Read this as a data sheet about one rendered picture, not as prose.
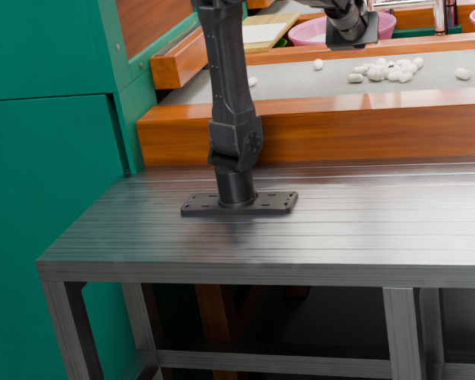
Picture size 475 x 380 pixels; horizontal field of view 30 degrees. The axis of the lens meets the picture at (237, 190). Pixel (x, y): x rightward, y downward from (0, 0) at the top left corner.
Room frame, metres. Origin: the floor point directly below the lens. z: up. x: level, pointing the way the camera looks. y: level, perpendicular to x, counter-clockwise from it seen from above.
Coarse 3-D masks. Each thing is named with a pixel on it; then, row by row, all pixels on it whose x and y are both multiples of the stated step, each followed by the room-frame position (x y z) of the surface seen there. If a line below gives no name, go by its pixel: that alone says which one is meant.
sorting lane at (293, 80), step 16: (272, 64) 2.01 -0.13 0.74; (288, 64) 1.99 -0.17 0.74; (304, 64) 1.97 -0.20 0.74; (336, 64) 1.92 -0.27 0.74; (352, 64) 1.90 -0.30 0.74; (432, 64) 1.80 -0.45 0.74; (448, 64) 1.78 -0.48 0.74; (464, 64) 1.76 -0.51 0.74; (208, 80) 1.98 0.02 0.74; (272, 80) 1.89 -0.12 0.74; (288, 80) 1.87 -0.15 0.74; (304, 80) 1.85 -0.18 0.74; (320, 80) 1.83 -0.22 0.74; (336, 80) 1.81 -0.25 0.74; (368, 80) 1.77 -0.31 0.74; (384, 80) 1.75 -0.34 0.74; (416, 80) 1.71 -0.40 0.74; (432, 80) 1.69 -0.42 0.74; (448, 80) 1.68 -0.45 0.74; (464, 80) 1.66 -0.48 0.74; (192, 96) 1.88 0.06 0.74; (208, 96) 1.85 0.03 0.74; (256, 96) 1.79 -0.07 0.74; (272, 96) 1.77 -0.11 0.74; (288, 96) 1.76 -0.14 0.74; (304, 96) 1.74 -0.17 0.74; (320, 96) 1.72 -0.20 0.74
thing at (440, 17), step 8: (368, 0) 1.99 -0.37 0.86; (392, 0) 1.98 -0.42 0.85; (400, 0) 1.97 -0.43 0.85; (408, 0) 1.96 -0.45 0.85; (416, 0) 1.95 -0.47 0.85; (424, 0) 1.94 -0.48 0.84; (432, 0) 1.94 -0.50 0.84; (440, 0) 1.93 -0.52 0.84; (368, 8) 1.99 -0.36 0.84; (376, 8) 1.98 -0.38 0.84; (384, 8) 1.98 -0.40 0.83; (392, 8) 1.97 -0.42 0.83; (440, 8) 1.93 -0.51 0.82; (440, 16) 1.93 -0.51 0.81; (440, 24) 1.93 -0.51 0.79; (440, 32) 1.93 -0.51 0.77; (448, 32) 1.94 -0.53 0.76
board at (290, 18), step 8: (256, 16) 2.39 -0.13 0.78; (264, 16) 2.37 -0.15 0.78; (272, 16) 2.36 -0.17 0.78; (280, 16) 2.34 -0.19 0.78; (288, 16) 2.32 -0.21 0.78; (296, 16) 2.31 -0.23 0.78; (248, 24) 2.31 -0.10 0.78; (256, 24) 2.29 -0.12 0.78; (264, 24) 2.28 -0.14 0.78; (288, 24) 2.23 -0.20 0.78; (280, 32) 2.16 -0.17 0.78; (272, 40) 2.10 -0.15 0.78; (248, 48) 2.06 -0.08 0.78; (256, 48) 2.05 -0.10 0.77; (264, 48) 2.05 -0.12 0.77
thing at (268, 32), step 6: (270, 24) 2.26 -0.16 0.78; (276, 24) 2.24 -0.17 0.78; (282, 24) 2.23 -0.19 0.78; (246, 30) 2.23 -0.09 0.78; (252, 30) 2.22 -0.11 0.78; (258, 30) 2.21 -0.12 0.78; (264, 30) 2.20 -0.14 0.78; (270, 30) 2.19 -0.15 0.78; (276, 30) 2.18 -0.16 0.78; (246, 36) 2.17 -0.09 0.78; (252, 36) 2.16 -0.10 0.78; (258, 36) 2.15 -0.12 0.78; (264, 36) 2.14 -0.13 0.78; (270, 36) 2.13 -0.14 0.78; (246, 42) 2.11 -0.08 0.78; (252, 42) 2.10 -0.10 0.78
